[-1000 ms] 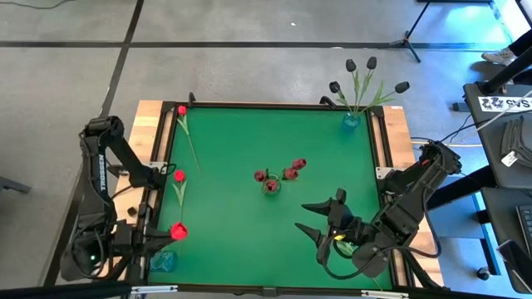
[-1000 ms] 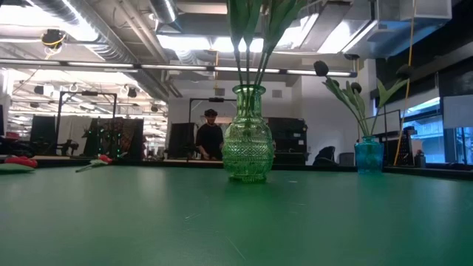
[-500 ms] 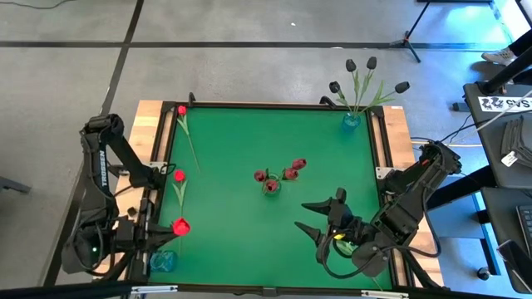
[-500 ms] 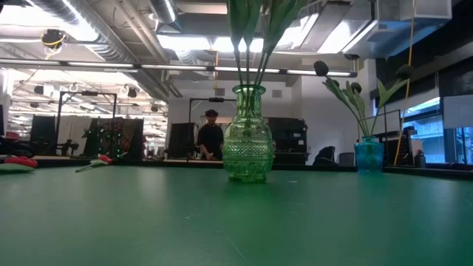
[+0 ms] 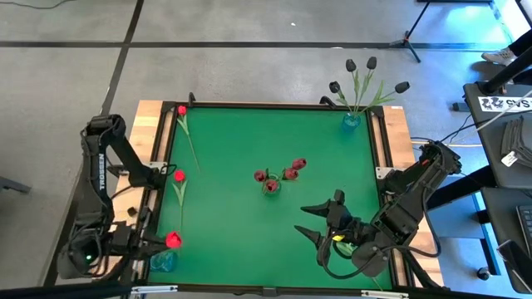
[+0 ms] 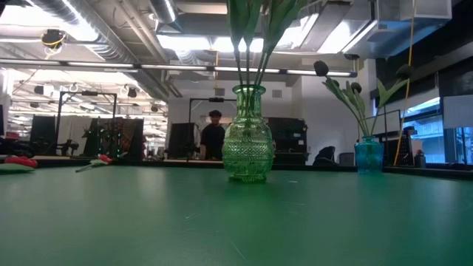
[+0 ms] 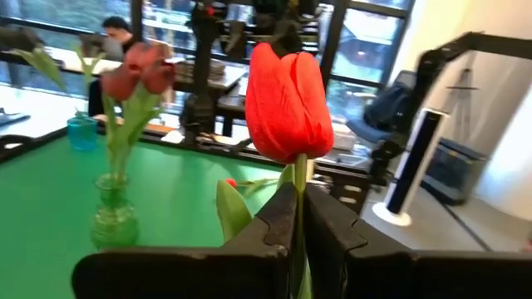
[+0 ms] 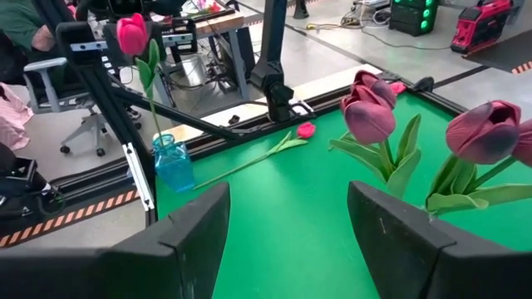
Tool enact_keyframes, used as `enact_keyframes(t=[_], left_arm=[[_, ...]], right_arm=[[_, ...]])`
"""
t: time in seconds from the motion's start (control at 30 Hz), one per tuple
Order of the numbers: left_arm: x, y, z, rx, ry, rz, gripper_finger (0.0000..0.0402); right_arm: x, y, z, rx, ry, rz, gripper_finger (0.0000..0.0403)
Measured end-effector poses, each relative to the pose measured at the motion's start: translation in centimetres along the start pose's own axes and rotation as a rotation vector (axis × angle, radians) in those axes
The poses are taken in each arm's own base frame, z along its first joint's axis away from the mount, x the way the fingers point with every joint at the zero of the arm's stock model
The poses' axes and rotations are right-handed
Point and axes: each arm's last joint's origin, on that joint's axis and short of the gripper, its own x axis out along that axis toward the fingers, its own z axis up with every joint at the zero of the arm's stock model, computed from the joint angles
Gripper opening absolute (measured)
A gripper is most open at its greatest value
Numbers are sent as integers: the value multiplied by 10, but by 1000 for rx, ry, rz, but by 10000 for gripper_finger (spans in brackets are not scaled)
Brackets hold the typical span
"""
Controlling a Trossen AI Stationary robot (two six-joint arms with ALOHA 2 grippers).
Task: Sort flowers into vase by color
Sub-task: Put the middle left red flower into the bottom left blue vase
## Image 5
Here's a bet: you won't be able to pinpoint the black metal table frame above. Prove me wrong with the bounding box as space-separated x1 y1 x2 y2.
0 93 532 299

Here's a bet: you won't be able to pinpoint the pale blue glass vase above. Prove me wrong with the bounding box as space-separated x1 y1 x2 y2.
149 250 179 274

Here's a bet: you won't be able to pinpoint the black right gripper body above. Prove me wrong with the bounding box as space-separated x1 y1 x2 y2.
318 199 367 265

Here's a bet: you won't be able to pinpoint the white tag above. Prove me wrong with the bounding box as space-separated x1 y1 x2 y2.
500 151 520 168

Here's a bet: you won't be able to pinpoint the silver corner bracket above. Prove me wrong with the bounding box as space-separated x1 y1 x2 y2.
130 284 179 296
360 289 411 299

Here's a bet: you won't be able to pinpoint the black low desk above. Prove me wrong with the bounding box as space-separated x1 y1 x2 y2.
480 186 532 294

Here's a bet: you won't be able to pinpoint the white printed label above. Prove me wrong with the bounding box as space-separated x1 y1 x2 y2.
477 96 532 113

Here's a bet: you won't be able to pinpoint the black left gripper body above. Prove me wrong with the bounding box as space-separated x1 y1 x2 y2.
108 222 146 267

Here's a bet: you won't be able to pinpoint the green table mat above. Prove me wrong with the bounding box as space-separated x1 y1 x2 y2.
147 106 394 291

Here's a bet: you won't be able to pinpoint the person's leg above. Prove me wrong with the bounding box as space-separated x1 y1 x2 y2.
509 28 532 57

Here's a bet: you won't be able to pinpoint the black tripod stand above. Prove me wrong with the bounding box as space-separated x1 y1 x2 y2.
388 0 433 64

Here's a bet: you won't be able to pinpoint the computer keyboard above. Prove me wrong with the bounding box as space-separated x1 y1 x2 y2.
515 203 532 257

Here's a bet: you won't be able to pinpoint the grey chair leg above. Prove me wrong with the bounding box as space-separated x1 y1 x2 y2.
0 174 32 195

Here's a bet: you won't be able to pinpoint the black tablet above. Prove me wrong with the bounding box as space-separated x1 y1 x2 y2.
496 238 532 292

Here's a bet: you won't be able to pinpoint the person's shoe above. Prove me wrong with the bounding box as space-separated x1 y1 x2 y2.
480 47 519 66

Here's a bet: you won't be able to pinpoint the dark grey stacked sheets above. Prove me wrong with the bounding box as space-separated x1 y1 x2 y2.
500 114 532 165

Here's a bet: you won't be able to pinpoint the black diagonal pole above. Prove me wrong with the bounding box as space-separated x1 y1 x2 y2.
477 45 532 96

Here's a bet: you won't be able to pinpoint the green glass vase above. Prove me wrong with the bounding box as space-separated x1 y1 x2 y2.
261 174 283 199

